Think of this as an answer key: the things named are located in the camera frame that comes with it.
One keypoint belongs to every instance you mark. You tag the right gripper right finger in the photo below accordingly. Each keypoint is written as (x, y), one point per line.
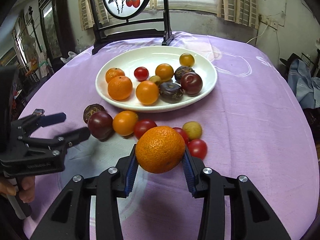
(251, 215)

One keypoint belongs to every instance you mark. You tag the white plastic bag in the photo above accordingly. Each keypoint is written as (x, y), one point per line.
(71, 55)

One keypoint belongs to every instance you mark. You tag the dark wooden cabinet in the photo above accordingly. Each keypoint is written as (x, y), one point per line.
(56, 31)

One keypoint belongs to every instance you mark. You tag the white oval plate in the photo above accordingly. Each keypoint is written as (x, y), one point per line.
(150, 58)

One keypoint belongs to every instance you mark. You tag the small yellow kumquat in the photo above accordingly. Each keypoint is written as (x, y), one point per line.
(156, 80)

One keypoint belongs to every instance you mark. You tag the left curtain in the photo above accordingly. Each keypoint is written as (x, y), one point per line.
(86, 15)

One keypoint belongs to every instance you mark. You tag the black framed decorative screen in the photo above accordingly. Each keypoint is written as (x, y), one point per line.
(126, 11)

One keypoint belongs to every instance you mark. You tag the wall power socket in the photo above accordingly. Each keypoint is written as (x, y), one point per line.
(269, 21)

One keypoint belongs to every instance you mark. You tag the smartphone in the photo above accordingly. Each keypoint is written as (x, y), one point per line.
(38, 111)

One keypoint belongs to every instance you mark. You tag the curtain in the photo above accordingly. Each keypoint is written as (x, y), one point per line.
(86, 15)
(243, 12)

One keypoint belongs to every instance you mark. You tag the dark purple tomato back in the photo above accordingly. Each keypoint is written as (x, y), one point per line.
(100, 125)

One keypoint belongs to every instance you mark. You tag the pale yellow small fruit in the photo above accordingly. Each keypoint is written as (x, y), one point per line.
(193, 130)

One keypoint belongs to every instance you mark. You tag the small smooth orange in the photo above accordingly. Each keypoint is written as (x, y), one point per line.
(165, 72)

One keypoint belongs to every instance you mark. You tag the right curtain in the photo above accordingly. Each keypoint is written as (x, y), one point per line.
(243, 12)

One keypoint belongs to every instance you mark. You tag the blue clothes pile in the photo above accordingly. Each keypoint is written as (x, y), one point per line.
(304, 87)

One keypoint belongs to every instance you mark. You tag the big top orange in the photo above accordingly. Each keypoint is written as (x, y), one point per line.
(160, 149)

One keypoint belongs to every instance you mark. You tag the textured mandarin front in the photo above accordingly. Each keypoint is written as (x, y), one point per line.
(120, 88)

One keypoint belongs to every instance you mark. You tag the red cherry tomato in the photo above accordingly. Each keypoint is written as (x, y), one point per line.
(143, 126)
(141, 74)
(198, 148)
(183, 134)

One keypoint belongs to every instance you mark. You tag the left hand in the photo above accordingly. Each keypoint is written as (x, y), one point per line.
(26, 193)

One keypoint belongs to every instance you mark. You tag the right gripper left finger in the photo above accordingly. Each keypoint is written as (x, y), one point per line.
(69, 215)

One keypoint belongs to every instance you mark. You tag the dark purple tomato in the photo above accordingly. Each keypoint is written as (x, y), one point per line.
(100, 125)
(191, 83)

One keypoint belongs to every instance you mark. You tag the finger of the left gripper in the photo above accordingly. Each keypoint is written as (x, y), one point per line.
(24, 127)
(67, 137)

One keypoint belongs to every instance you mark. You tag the large yellow-orange citrus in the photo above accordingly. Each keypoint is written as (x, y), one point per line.
(187, 59)

